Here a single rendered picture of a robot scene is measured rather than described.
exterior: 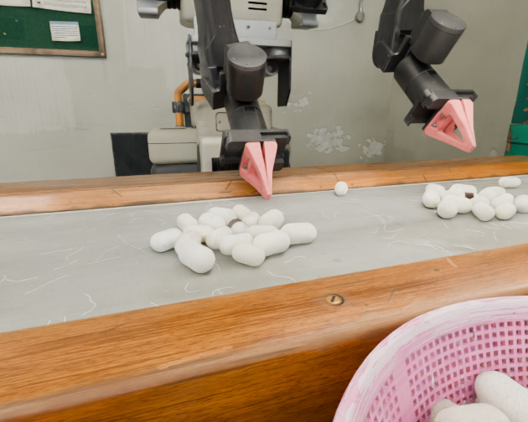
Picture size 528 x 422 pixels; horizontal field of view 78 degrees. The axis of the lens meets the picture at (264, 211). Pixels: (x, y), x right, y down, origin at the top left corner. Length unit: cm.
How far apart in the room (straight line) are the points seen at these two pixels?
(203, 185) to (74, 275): 26
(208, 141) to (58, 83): 165
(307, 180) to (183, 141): 74
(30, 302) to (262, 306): 16
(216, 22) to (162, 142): 71
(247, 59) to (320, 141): 215
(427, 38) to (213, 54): 34
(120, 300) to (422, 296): 19
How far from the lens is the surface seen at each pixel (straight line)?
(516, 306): 22
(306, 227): 31
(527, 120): 106
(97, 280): 28
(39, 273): 32
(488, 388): 20
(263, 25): 99
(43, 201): 51
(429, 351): 18
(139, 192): 49
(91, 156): 244
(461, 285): 23
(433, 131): 61
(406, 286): 21
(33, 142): 252
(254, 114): 52
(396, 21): 70
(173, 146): 122
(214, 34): 58
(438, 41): 63
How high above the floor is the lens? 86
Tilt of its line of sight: 17 degrees down
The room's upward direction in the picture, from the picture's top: straight up
